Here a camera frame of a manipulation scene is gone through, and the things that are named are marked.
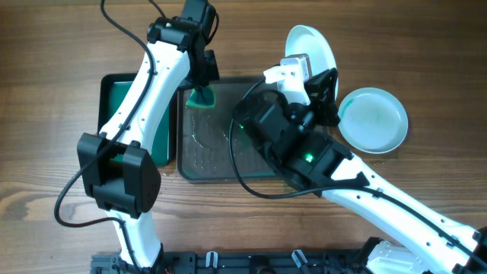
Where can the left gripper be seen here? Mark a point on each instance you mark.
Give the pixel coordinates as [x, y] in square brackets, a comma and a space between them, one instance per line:
[209, 71]

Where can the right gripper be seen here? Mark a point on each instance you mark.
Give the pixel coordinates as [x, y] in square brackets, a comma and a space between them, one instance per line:
[324, 100]

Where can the green yellow sponge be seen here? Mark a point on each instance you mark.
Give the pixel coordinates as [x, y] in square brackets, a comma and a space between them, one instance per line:
[203, 98]

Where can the pale blue plate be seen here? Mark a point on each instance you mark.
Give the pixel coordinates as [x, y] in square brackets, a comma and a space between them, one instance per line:
[373, 121]

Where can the white plate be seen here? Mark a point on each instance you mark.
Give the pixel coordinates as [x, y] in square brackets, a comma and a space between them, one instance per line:
[305, 39]

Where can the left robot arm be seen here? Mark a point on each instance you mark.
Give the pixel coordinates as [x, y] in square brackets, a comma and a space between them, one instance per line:
[118, 170]

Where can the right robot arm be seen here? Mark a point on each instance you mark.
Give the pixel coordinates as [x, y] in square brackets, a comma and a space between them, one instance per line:
[284, 134]

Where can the black tray with green water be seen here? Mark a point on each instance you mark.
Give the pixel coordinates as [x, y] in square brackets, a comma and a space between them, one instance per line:
[113, 89]

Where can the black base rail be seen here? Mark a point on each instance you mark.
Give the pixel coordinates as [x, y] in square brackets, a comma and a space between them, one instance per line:
[327, 262]

